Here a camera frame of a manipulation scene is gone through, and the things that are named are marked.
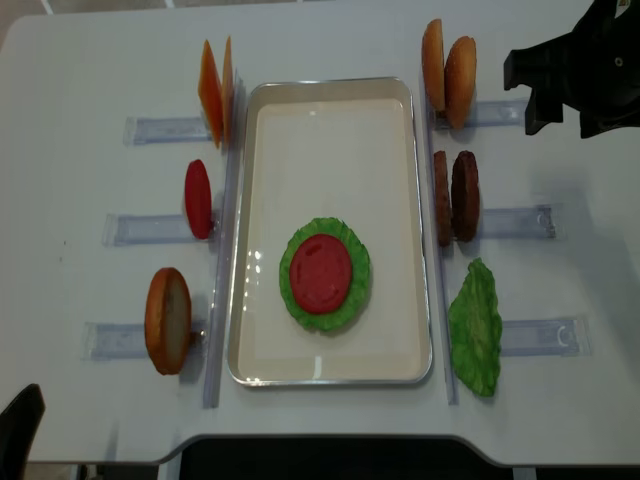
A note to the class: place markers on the right dark meat patty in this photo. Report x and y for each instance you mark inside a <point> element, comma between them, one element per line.
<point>465,196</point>

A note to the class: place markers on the orange cheese slice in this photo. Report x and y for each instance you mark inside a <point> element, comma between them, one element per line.
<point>227,93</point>
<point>209,92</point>

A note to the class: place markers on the upright bun slice left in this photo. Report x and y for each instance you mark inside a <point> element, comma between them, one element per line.
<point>168,318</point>

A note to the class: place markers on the brown meat patty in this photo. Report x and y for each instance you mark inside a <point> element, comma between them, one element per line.
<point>442,201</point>

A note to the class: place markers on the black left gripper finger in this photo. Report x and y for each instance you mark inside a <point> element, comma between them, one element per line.
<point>19,424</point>

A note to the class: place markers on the left orange cheese slice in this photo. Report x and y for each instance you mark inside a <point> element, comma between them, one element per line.
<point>209,92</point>

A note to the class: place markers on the clear holder for tomato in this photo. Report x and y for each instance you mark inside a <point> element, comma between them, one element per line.
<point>127,230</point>

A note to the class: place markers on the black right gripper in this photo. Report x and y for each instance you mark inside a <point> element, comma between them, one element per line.
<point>603,67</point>

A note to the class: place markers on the silver metal baking tray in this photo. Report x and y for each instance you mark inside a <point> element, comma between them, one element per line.
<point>343,150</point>

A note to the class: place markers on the red tomato slice on tray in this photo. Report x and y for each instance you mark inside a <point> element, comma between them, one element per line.
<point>320,274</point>

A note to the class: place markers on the upright red tomato slice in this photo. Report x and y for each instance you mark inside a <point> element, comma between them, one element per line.
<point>197,200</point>

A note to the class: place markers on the green lettuce leaf on tray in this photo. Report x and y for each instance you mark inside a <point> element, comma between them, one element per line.
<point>360,283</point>

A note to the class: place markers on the clear holder for patties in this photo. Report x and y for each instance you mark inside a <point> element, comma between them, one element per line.
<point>542,222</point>

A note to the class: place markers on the upright green lettuce leaf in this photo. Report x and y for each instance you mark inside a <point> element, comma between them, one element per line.
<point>475,331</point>

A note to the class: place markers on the clear holder for lettuce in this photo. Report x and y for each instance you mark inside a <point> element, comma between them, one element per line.
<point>563,336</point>

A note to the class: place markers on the near upright bun half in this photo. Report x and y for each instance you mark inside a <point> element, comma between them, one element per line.
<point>460,77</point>

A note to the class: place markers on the clear holder for left bun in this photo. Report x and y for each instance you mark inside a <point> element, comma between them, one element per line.
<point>108,341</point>

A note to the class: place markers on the upright bun half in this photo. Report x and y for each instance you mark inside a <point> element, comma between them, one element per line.
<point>460,77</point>
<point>432,55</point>

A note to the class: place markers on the clear holder for cheese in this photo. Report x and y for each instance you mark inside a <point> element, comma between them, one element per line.
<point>143,131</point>

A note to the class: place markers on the right orange cheese slice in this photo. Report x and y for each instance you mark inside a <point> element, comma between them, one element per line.
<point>227,93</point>

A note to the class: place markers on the dark table base panel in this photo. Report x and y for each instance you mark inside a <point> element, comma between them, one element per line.
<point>335,458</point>

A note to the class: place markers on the far upright bun half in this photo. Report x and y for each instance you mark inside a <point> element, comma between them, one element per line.
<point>432,55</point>

